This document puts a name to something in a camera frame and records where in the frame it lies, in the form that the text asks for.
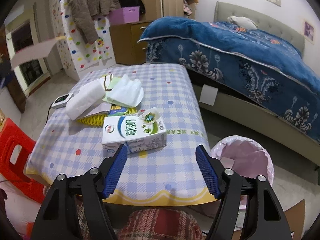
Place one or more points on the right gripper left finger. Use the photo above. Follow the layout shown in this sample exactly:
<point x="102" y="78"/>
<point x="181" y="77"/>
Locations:
<point x="58" y="218"/>

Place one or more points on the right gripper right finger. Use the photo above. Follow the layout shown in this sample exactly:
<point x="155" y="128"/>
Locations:
<point x="264" y="217"/>

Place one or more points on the white green milk carton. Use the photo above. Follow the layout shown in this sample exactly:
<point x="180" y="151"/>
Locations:
<point x="134" y="133"/>

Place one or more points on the yellow foam fruit net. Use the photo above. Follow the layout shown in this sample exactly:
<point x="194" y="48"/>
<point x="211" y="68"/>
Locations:
<point x="98" y="119"/>

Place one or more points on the white foam wrap roll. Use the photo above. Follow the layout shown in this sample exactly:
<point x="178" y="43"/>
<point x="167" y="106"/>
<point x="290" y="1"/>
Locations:
<point x="87" y="96"/>

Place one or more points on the white bag with gold stripes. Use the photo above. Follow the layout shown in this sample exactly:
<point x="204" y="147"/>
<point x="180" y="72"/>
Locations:
<point x="105" y="81"/>

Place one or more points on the pink lined trash bin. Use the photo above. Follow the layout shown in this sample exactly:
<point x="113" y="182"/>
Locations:
<point x="244" y="156"/>

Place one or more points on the plaid trousers leg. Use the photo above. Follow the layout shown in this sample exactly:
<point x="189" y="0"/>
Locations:
<point x="159" y="223"/>

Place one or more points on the red plastic stool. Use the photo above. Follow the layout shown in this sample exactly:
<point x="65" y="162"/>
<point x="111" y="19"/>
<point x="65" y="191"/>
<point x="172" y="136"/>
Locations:
<point x="16" y="147"/>

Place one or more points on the white paper label on bed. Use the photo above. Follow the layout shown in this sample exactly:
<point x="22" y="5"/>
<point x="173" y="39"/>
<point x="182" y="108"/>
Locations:
<point x="208" y="95"/>

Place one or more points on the blue floral blanket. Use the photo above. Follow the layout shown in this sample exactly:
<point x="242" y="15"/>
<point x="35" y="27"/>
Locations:
<point x="252" y="62"/>

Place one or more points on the polka dot white cabinet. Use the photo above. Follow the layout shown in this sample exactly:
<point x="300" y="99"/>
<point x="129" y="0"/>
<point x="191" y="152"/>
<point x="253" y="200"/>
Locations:
<point x="79" y="58"/>

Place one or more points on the white pillow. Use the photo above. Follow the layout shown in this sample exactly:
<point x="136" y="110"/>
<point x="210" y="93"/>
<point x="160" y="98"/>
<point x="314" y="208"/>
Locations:
<point x="243" y="22"/>

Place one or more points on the brown wooden drawer cabinet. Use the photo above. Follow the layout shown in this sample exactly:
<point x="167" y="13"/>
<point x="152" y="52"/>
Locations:
<point x="125" y="37"/>

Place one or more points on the purple storage basket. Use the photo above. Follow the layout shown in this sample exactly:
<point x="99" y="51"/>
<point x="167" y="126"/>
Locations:
<point x="124" y="15"/>

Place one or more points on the brown quilted jacket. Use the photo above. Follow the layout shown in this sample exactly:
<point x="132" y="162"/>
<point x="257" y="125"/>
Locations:
<point x="83" y="11"/>

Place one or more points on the grey upholstered bed frame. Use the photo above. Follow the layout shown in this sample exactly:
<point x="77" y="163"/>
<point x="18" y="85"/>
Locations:
<point x="247" y="111"/>

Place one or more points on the small purple wall picture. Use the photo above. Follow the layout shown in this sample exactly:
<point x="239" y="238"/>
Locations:
<point x="308" y="31"/>

